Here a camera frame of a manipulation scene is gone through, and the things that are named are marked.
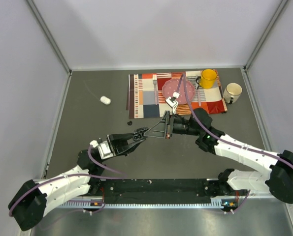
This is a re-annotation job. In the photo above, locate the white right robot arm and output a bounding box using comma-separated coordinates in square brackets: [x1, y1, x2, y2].
[144, 108, 293, 204]

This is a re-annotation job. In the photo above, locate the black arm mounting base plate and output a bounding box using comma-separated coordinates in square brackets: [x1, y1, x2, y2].
[101, 179, 216, 204]

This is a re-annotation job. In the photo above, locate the pink polka dot plate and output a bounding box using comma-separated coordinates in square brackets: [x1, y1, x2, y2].
[162, 79, 196, 105]

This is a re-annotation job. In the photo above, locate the colourful patterned placemat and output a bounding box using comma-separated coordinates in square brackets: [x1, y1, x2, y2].
[127, 69, 228, 119]

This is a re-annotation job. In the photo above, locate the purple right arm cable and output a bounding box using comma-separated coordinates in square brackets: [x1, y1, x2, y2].
[175, 72, 293, 214]

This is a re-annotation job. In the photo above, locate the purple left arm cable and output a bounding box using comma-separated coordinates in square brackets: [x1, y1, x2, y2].
[8, 145, 131, 223]

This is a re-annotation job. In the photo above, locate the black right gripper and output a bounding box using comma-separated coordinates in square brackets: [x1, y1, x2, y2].
[145, 111, 202, 139]

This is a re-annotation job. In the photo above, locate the white enamel mug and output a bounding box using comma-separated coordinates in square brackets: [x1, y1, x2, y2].
[223, 83, 243, 104]

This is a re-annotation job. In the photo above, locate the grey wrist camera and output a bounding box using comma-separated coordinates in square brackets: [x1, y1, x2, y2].
[165, 92, 180, 113]
[90, 140, 115, 160]

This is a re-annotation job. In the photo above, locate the slotted grey cable duct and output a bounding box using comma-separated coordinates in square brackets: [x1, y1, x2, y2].
[57, 199, 237, 209]

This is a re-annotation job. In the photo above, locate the pink knife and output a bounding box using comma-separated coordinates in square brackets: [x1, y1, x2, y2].
[197, 84, 201, 107]

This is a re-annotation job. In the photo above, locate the pink fork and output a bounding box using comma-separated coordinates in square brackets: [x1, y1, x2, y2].
[152, 74, 159, 105]

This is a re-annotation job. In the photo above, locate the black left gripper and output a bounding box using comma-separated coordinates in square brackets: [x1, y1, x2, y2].
[102, 131, 145, 162]

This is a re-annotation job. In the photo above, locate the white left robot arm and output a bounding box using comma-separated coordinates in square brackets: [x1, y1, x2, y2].
[8, 133, 146, 231]

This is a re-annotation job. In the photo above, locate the white earbud case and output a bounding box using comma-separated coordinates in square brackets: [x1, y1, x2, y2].
[100, 96, 111, 105]

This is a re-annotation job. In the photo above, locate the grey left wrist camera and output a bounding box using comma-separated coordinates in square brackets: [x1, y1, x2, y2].
[90, 140, 115, 160]

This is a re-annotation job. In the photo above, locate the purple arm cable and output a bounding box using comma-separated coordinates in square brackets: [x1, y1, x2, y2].
[8, 145, 131, 223]
[175, 72, 293, 214]

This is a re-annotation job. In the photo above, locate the yellow mug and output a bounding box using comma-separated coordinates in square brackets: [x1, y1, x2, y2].
[199, 69, 217, 89]

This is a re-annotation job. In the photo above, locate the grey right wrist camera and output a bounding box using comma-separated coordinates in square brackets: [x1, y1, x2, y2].
[165, 92, 180, 113]

